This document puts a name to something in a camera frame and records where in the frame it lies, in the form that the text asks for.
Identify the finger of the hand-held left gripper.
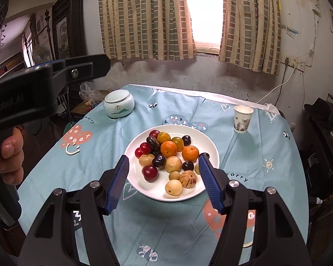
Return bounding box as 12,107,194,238
51,54,111,95

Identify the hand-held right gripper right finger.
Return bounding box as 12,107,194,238
198,153,313,266

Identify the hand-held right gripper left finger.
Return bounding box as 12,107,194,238
18,155,130,266

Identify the striped beige pepino melon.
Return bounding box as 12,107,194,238
179,170,198,189

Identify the white oval plate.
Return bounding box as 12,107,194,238
124,125,220,202

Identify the small mandarin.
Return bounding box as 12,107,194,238
182,145,199,162

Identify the tan round melon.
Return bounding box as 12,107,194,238
139,154,155,167

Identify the small cream round fruit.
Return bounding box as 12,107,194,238
165,180,183,196

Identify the olive green tomato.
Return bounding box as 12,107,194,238
170,137,184,151

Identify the large dark purple passion fruit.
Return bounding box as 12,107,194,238
146,136,161,150

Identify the large orange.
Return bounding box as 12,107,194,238
160,141,178,157

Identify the person's left hand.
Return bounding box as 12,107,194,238
0,127,24,186

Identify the clear plastic bag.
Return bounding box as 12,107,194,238
79,82,104,107

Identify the blue printed tablecloth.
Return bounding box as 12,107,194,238
17,84,308,266

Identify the dark wooden framed picture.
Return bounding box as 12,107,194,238
52,0,87,60

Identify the white electric fan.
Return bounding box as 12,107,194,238
32,44,52,65

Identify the pale green ceramic lidded jar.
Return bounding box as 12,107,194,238
103,89,135,118

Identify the checked beige curtain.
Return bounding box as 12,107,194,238
98,0,197,61
219,0,283,76

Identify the printed paper cup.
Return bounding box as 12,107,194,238
233,105,254,134

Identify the white under cloth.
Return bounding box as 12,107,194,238
166,87,281,117

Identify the black equipment shelf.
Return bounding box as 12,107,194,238
302,87,333,200

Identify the bright window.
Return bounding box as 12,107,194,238
183,0,225,53

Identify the black hat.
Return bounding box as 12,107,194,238
304,97,333,121

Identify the white wall power outlet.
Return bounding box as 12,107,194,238
281,57,307,72

